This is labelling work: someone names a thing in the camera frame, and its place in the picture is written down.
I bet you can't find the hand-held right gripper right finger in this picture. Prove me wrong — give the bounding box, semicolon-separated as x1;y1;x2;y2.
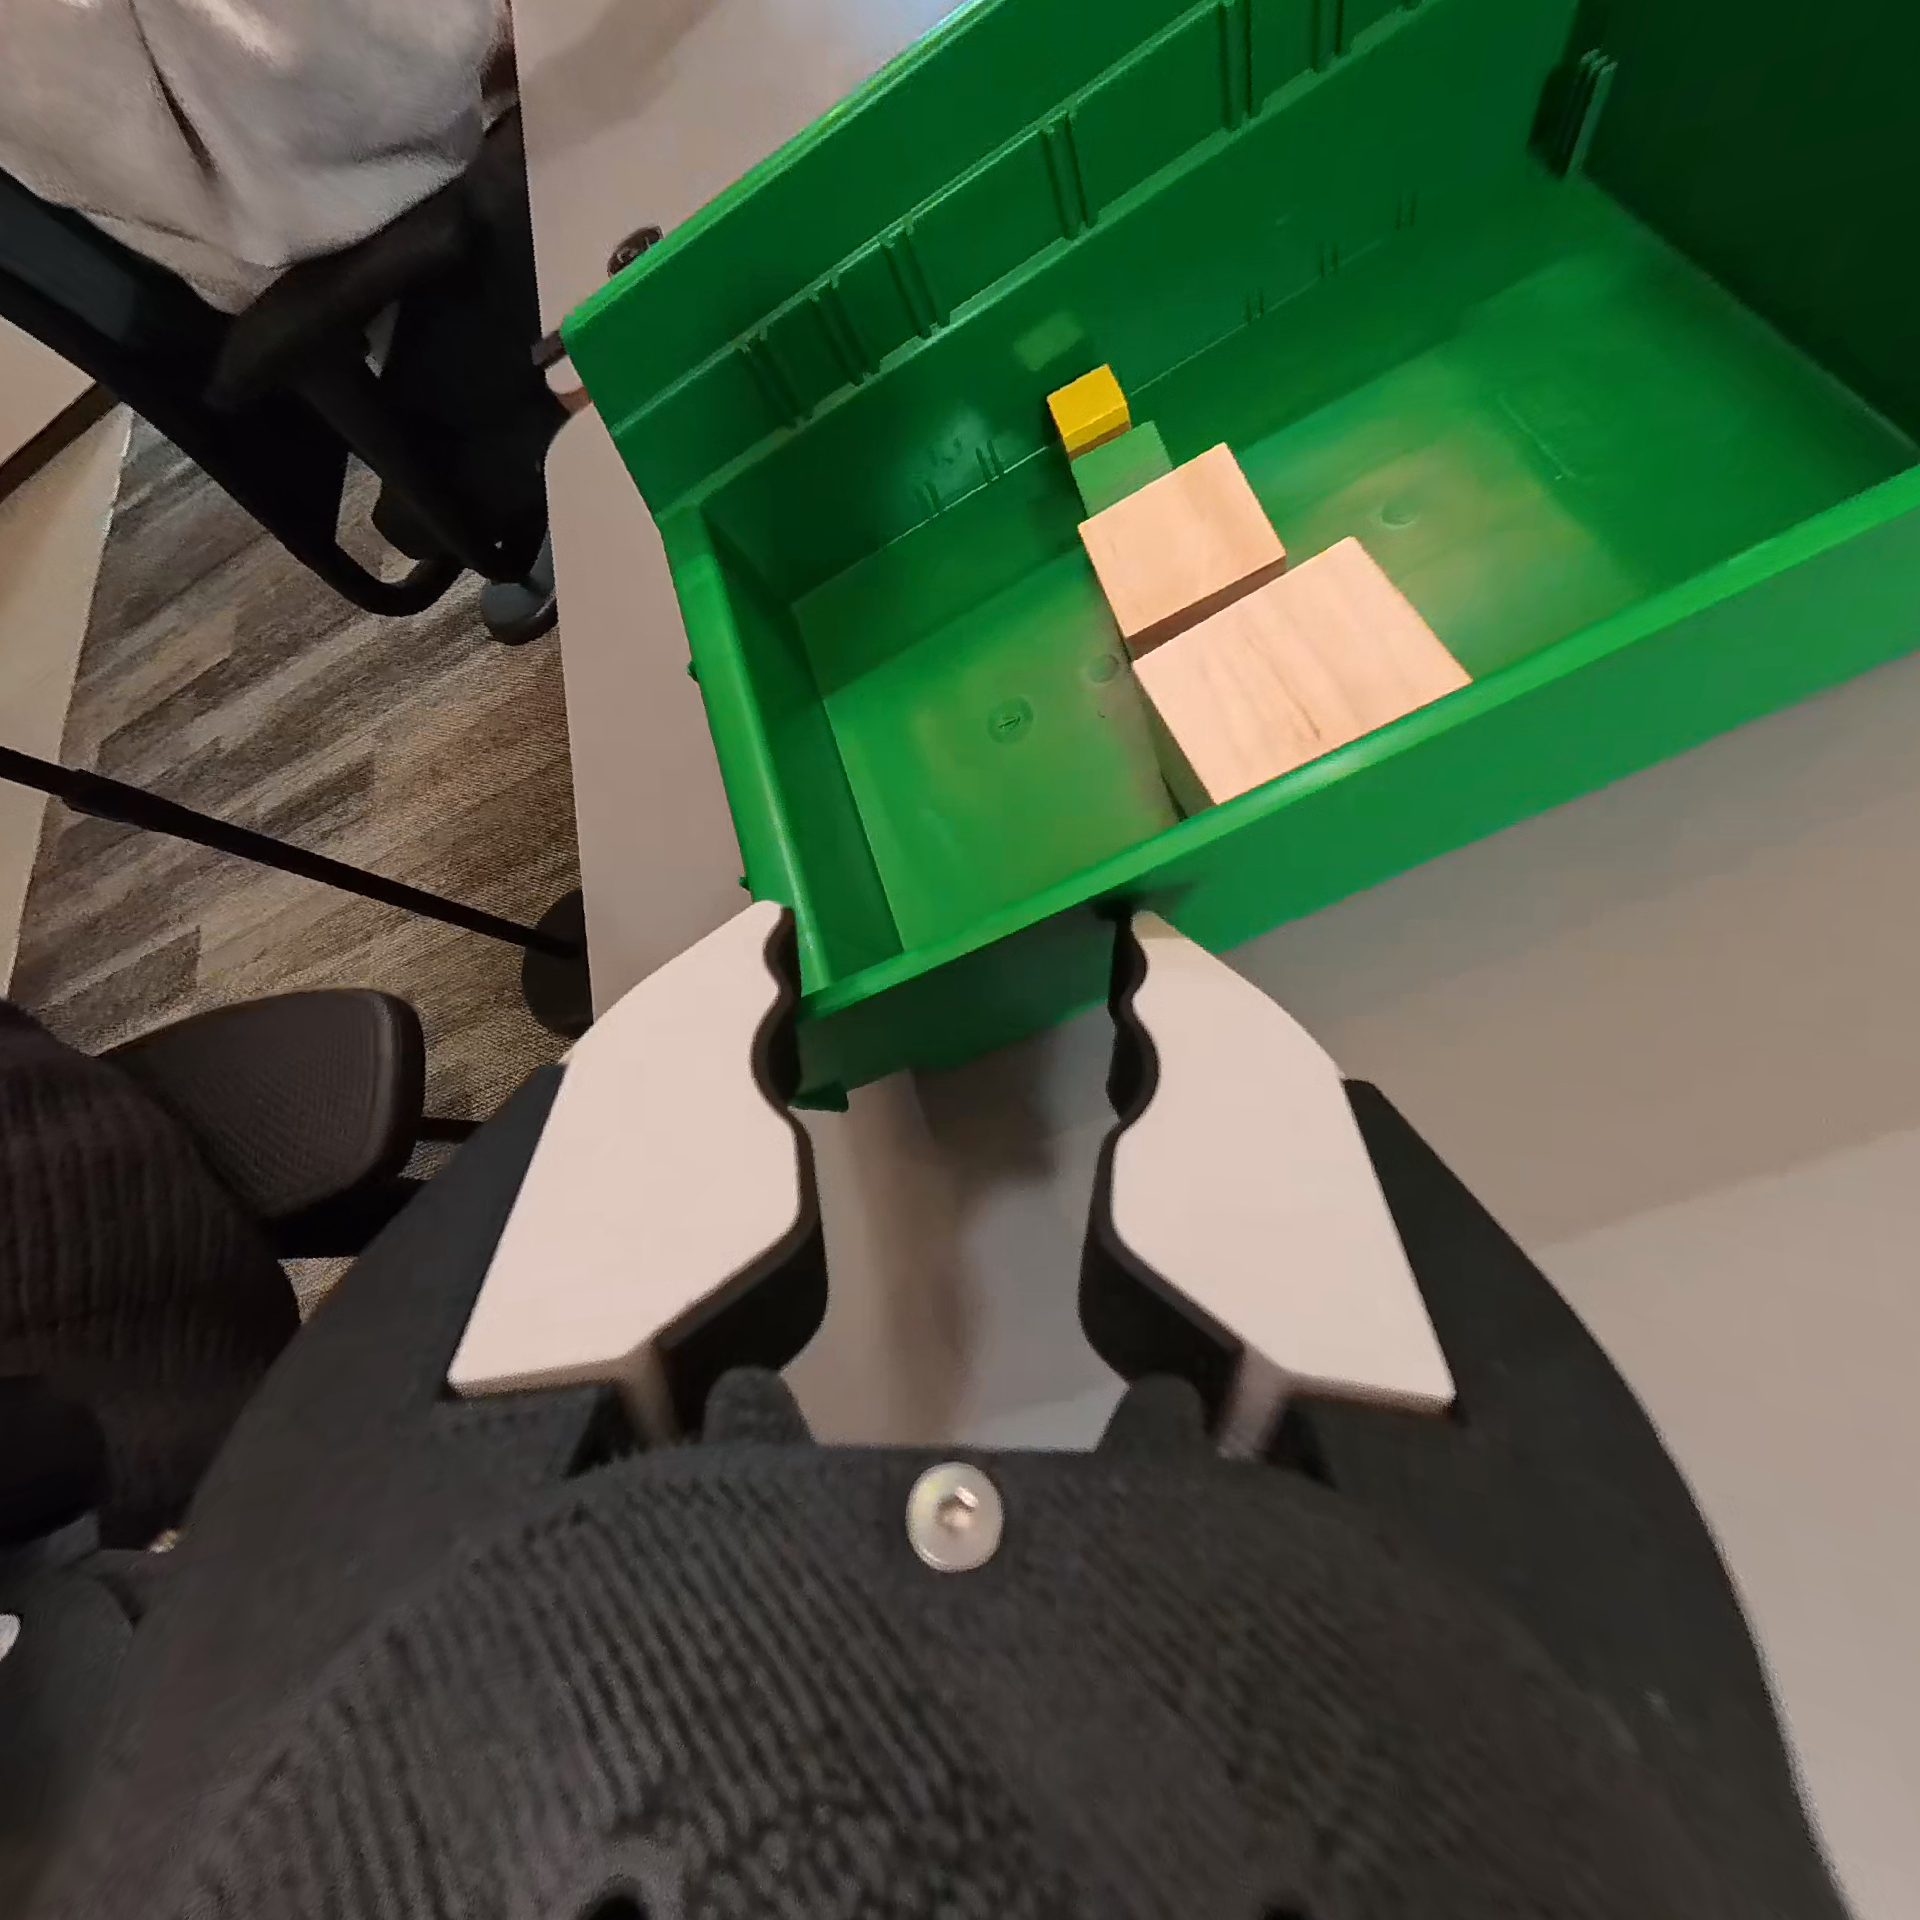
1078;908;1460;1461

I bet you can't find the large wooden block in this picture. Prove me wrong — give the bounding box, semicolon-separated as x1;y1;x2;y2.
1124;536;1477;816

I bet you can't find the small green cube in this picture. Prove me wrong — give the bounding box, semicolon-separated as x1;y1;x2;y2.
1068;421;1176;514

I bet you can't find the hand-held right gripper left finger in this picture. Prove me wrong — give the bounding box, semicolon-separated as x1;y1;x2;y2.
448;900;830;1449

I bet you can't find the black office chair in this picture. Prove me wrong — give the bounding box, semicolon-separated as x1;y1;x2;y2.
0;89;570;645

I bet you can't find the grey mesh office chair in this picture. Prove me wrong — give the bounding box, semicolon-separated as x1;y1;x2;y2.
102;988;483;1263

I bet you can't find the black floor stand pole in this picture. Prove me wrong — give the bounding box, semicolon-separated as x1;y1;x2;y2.
0;746;596;1040

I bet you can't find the green plastic bin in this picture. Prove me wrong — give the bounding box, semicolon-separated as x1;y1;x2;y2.
559;0;1920;1114

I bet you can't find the small yellow cube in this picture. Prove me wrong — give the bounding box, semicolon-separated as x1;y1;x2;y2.
1044;364;1132;461

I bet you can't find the medium wooden block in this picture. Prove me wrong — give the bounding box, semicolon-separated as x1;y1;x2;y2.
1074;442;1292;649

